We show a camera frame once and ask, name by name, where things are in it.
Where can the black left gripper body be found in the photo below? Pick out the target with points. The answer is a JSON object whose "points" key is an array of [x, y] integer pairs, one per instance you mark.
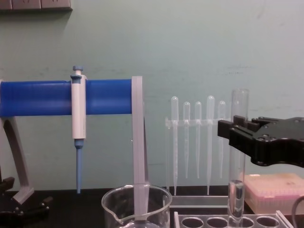
{"points": [[21, 221]]}

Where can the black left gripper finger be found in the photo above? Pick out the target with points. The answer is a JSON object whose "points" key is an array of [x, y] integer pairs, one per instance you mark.
{"points": [[35, 207], [6, 185]]}

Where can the dark wall socket panel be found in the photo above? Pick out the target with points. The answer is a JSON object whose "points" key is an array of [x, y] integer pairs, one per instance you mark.
{"points": [[35, 6]]}

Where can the blue grey pipette stand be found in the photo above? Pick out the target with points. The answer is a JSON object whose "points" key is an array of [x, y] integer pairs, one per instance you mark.
{"points": [[35, 97]]}

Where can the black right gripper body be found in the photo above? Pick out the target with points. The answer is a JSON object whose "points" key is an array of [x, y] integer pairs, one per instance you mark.
{"points": [[280, 140]]}

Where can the pink pipette tip box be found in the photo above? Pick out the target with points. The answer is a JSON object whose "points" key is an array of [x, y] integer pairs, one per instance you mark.
{"points": [[273, 190]]}

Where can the short clear plastic dropper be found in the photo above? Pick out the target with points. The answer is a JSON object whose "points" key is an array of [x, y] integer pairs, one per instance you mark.
{"points": [[221, 109], [186, 111], [198, 111]]}

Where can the clear glass test tube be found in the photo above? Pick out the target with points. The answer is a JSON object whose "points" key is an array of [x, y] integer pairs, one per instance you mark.
{"points": [[237, 190]]}

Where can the tall clear plastic dropper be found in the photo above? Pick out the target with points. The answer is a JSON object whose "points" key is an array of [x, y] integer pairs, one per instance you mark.
{"points": [[174, 107], [210, 107]]}

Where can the clear glass beaker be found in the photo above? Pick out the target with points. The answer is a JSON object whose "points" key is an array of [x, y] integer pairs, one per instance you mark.
{"points": [[111, 202]]}

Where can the white blue micropipette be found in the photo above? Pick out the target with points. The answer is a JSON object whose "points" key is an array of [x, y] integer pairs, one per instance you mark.
{"points": [[78, 114]]}

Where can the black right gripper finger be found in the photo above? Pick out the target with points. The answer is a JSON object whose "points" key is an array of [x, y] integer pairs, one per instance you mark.
{"points": [[224, 129], [242, 140]]}

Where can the clear acrylic test tube rack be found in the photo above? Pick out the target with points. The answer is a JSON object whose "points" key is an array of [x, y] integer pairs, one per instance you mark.
{"points": [[178, 221]]}

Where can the clear acrylic dropper rack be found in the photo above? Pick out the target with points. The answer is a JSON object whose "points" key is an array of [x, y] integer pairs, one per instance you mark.
{"points": [[197, 201]]}

